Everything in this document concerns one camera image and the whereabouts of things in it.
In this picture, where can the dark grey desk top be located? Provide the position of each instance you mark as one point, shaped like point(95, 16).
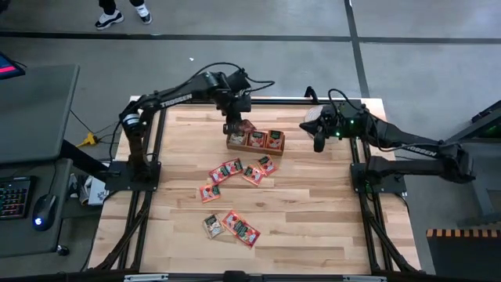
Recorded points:
point(23, 239)

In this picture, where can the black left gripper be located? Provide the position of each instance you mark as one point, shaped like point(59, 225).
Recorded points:
point(236, 102)

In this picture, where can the beige tea packet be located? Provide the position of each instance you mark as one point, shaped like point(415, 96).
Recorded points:
point(247, 128)
point(213, 226)
point(237, 139)

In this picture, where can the white cardboard box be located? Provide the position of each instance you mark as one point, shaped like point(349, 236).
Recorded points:
point(96, 196)

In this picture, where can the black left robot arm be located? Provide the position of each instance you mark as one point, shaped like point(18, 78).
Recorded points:
point(172, 98)

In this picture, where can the yellow power plug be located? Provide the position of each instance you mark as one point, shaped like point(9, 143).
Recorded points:
point(89, 139)

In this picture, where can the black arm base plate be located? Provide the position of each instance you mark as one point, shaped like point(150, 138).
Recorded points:
point(117, 184)
point(391, 186)

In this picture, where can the person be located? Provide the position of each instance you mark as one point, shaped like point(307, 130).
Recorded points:
point(107, 4)

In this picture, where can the black computer mouse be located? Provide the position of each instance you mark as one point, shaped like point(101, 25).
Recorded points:
point(44, 213)

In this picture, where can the white and black sneaker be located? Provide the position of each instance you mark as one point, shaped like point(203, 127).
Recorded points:
point(144, 12)
point(109, 19)

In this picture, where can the silver metal bracket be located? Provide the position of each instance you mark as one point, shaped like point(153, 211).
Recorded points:
point(145, 278)
point(364, 279)

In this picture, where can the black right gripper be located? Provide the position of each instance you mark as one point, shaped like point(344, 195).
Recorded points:
point(344, 121)

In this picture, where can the grey metal table frame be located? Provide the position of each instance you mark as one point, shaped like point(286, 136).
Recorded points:
point(469, 172)

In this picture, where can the black aluminium table frame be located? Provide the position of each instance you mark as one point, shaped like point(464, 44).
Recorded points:
point(282, 101)

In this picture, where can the wooden three-slot organizer box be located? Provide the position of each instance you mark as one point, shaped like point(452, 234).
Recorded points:
point(254, 152)

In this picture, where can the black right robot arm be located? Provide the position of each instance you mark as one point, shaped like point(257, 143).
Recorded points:
point(415, 143)

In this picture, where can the backlit black keyboard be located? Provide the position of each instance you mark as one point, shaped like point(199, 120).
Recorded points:
point(13, 197)

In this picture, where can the black round knob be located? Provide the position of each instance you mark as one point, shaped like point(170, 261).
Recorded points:
point(62, 250)

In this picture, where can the light grey desk top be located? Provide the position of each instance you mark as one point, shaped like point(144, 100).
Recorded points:
point(39, 113)

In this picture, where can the red tea packet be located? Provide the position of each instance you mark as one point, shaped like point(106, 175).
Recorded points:
point(219, 174)
point(248, 236)
point(257, 139)
point(234, 167)

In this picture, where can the black diagonal beam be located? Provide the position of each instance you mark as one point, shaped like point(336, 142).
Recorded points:
point(84, 160)

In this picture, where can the black crate with orange stripes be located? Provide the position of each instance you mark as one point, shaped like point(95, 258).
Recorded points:
point(466, 258)

